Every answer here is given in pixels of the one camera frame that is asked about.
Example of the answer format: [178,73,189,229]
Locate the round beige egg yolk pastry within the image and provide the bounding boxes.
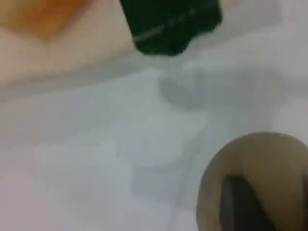
[196,131,308,231]

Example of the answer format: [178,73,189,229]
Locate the long striped orange bread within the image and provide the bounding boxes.
[0,0,91,42]

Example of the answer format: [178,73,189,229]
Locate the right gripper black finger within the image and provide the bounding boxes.
[220,175,274,231]

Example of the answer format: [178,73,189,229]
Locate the white canvas bag green handles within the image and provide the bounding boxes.
[0,0,224,85]

